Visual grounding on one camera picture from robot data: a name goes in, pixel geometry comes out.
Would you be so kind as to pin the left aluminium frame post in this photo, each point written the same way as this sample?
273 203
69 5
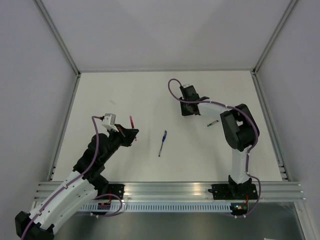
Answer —
56 35

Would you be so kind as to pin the aluminium mounting rail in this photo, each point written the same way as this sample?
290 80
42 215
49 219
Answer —
271 192

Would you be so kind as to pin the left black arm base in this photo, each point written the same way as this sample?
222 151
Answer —
112 191

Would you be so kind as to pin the green pen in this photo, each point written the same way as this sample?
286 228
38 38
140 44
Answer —
212 123

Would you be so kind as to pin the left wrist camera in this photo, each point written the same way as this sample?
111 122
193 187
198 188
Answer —
109 122

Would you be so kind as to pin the aluminium frame post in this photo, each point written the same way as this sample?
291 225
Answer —
56 35
275 34

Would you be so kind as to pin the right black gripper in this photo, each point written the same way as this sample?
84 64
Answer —
184 112

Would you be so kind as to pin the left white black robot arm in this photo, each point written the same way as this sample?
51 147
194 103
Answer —
84 184

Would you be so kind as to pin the red gel pen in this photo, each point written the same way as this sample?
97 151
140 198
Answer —
132 125

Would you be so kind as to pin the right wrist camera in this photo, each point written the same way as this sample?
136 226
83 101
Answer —
186 85

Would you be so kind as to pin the white slotted cable duct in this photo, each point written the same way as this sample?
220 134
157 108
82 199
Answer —
158 207

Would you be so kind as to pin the blue gel pen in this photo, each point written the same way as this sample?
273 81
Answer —
162 142

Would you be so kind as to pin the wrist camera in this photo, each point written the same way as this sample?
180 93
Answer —
186 85
109 122

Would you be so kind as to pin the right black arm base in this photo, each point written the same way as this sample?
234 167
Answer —
234 191

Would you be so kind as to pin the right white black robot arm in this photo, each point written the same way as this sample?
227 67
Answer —
239 128

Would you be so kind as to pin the right aluminium frame post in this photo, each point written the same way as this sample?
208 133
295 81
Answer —
275 34

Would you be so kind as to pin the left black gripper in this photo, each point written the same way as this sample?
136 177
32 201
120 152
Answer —
127 135

